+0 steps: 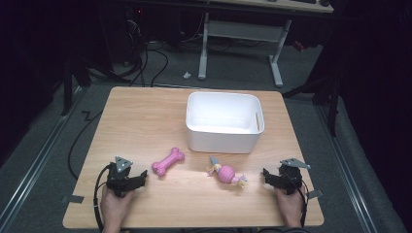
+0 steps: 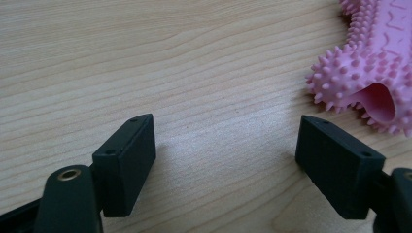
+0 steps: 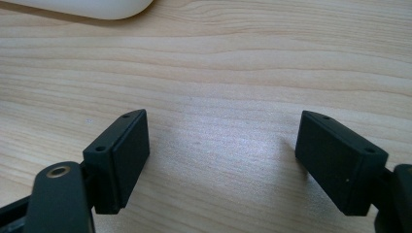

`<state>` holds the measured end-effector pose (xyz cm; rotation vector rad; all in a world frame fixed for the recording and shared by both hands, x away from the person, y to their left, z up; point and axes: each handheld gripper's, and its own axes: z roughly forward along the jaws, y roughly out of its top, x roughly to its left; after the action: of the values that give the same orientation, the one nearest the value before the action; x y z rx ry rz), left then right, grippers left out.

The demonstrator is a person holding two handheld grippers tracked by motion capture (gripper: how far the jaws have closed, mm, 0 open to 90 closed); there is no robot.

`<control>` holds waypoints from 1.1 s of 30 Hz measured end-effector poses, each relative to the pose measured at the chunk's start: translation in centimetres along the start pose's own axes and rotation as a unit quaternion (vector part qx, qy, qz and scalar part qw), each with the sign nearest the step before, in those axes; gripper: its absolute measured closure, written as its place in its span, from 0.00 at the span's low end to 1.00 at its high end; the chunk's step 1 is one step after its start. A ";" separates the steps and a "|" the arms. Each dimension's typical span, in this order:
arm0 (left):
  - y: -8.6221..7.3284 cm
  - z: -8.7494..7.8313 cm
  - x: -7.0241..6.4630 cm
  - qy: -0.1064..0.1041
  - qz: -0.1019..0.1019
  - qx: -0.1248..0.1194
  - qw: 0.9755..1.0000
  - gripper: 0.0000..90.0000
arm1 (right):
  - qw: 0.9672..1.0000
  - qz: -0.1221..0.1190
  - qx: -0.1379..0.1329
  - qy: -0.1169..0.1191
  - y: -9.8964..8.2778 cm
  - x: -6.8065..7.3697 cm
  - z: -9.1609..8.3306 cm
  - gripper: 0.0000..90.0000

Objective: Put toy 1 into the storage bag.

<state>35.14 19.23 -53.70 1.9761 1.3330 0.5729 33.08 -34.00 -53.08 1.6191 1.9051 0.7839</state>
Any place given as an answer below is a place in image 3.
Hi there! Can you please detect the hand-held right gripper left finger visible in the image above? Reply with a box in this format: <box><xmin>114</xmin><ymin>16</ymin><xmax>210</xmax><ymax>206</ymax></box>
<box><xmin>82</xmin><ymin>109</ymin><xmax>151</xmax><ymax>216</ymax></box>

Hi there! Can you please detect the white plastic basket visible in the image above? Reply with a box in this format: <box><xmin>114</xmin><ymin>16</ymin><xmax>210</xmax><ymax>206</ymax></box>
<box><xmin>0</xmin><ymin>0</ymin><xmax>155</xmax><ymax>21</ymax></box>

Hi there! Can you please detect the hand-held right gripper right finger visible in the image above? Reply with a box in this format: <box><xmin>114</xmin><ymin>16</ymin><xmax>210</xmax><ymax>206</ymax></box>
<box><xmin>294</xmin><ymin>110</ymin><xmax>390</xmax><ymax>217</ymax></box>

